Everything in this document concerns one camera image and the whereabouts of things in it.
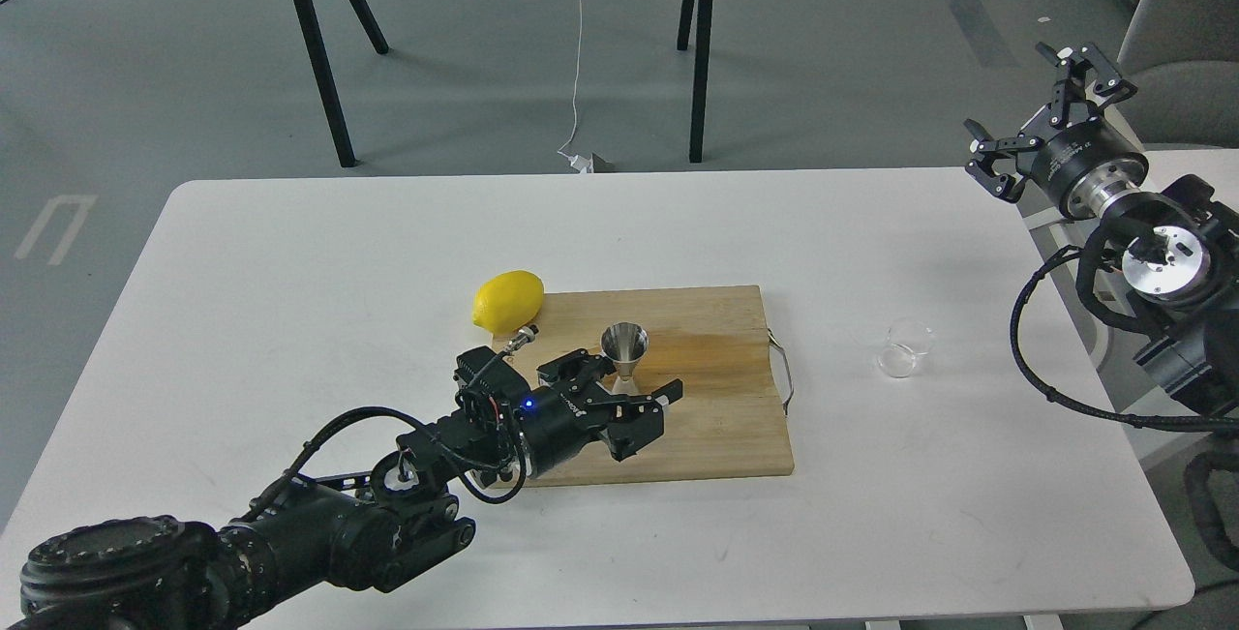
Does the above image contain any yellow lemon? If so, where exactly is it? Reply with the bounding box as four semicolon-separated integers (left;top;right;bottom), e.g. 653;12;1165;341
470;270;545;335

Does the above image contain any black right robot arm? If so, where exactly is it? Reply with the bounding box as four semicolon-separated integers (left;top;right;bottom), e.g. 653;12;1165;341
965;43;1238;440

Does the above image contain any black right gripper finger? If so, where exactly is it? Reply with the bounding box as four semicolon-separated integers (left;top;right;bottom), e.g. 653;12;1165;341
964;117;1049;203
1035;41;1137;135

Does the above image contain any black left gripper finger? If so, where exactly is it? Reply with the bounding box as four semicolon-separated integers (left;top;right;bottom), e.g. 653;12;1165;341
592;378;684;463
535;348;616;398

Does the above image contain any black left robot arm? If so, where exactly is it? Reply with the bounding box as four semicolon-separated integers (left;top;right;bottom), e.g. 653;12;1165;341
19;326;684;629

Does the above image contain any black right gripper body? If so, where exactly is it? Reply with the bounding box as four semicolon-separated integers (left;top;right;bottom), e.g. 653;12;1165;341
1031;122;1149;221

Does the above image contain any steel double jigger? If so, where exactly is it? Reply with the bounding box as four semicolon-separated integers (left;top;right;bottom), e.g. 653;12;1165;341
600;322;648;396

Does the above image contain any grey office chair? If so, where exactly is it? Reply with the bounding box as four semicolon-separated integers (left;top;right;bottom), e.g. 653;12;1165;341
1118;0;1238;148

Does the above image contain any white cable with plug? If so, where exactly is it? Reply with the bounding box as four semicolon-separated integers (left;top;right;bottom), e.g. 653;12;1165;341
556;0;615;174

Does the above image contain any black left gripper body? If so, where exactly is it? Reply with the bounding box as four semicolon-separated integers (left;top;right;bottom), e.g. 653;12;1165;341
515;382;620;479

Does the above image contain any bamboo cutting board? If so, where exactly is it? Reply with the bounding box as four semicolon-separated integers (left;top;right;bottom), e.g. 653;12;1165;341
510;285;794;486

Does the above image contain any small clear glass cup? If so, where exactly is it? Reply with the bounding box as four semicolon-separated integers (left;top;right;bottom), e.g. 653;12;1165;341
875;316;935;379

